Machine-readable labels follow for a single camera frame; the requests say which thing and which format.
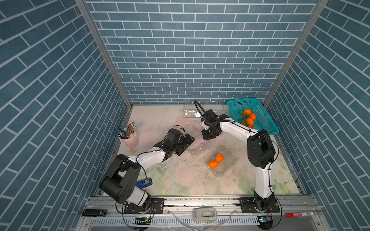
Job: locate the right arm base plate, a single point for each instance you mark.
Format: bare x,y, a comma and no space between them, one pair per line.
248,205

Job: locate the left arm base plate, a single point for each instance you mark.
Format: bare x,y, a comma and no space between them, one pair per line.
151,205

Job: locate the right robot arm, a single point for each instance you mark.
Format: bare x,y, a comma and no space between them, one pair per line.
260,151

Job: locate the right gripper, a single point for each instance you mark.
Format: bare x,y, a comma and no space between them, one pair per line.
205,137

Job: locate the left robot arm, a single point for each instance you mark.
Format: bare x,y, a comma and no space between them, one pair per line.
119,180

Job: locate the pink pen cup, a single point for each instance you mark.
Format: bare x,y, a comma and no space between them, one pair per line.
128,135

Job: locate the black device on rail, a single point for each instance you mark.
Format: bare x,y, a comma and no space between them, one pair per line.
94,213

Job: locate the teal plastic basket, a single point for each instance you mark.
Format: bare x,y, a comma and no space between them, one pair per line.
263,120

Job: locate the grey box on rail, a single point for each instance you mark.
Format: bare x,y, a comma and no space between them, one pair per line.
204,214

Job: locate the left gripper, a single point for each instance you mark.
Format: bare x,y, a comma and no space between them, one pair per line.
187,136

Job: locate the clear container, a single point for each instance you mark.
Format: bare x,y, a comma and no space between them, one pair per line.
199,146
190,110
221,109
229,161

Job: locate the orange pair with leaves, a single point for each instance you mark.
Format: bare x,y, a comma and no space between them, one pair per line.
247,113

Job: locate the blue card on table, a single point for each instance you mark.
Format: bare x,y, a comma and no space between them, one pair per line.
144,183

